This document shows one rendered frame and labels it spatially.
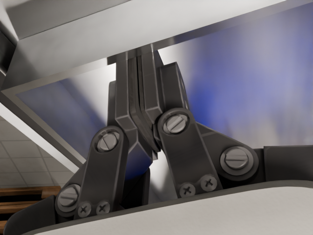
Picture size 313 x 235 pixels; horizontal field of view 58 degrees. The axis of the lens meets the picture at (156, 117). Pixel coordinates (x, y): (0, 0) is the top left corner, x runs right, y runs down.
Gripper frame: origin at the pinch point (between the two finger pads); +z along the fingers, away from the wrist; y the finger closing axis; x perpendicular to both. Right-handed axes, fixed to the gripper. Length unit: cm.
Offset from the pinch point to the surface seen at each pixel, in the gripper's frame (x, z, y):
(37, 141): -5.8, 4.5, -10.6
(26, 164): -127, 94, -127
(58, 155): -8.3, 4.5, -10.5
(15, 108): -0.4, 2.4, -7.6
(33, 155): -119, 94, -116
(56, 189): -165, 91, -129
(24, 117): -1.2, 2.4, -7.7
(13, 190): -153, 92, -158
